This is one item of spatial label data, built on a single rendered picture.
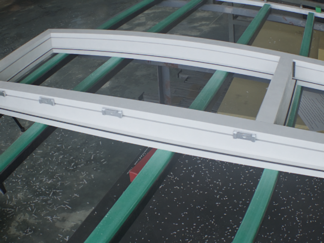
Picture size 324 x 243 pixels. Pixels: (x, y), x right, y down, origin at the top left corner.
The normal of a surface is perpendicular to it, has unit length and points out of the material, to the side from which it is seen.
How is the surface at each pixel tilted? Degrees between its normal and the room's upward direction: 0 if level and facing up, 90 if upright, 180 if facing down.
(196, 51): 90
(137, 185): 0
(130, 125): 90
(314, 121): 0
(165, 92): 90
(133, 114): 90
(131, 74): 0
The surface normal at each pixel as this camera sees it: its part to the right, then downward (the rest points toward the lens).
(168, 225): -0.06, -0.86
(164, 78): -0.41, 0.49
